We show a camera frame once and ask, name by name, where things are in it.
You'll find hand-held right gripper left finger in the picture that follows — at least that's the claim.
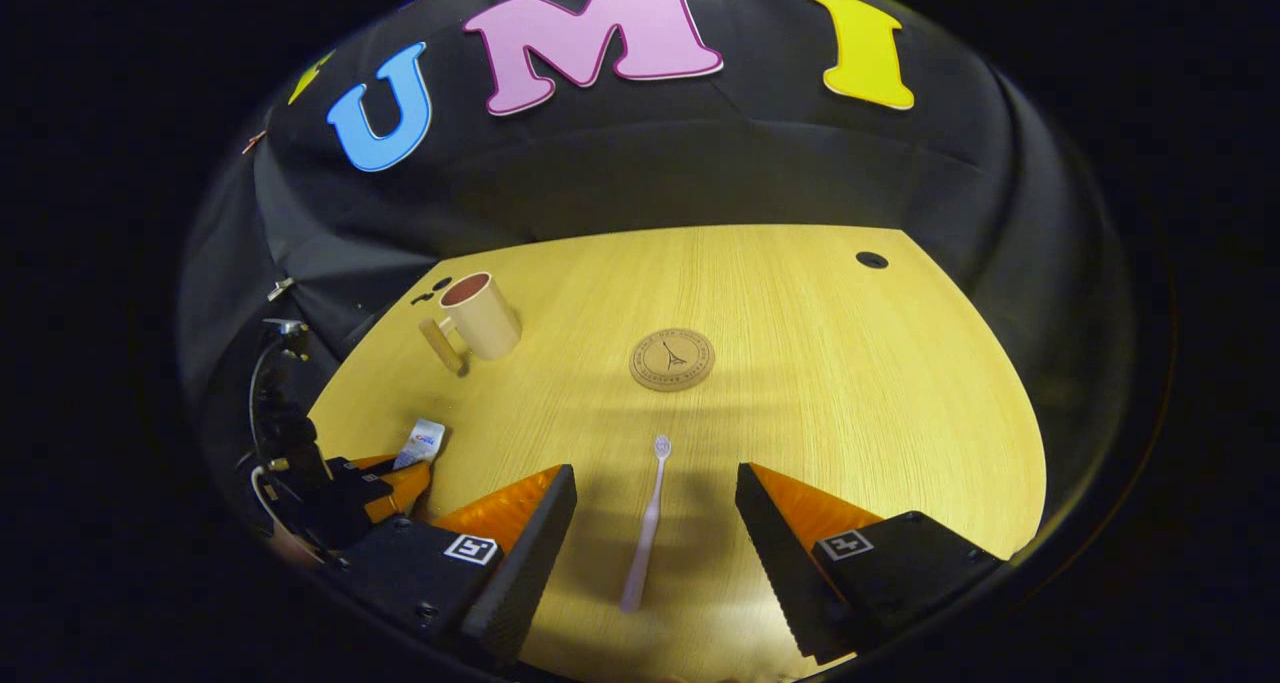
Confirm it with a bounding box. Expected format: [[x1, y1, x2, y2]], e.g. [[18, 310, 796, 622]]
[[335, 463, 579, 669]]

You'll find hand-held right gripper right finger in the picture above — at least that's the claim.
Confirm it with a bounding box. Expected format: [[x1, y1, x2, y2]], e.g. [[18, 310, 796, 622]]
[[735, 462, 1004, 666]]

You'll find white toothpaste tube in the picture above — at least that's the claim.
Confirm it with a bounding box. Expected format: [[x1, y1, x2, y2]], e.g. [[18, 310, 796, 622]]
[[393, 418, 446, 471]]

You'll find pale pink toothbrush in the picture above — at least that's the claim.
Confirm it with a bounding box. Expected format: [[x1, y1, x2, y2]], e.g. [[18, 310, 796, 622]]
[[620, 435, 673, 614]]

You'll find beige cup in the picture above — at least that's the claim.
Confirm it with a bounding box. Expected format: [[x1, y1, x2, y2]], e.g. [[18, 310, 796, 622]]
[[418, 271, 523, 376]]

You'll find round brown coaster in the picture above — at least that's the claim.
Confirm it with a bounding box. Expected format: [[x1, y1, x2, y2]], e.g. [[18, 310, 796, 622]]
[[629, 327, 717, 393]]

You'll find wooden desktop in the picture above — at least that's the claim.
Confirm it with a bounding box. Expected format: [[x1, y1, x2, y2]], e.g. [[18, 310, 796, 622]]
[[305, 225, 1048, 683]]

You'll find black backdrop cloth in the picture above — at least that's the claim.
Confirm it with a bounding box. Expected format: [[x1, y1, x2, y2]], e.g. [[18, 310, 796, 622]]
[[180, 0, 1136, 524]]

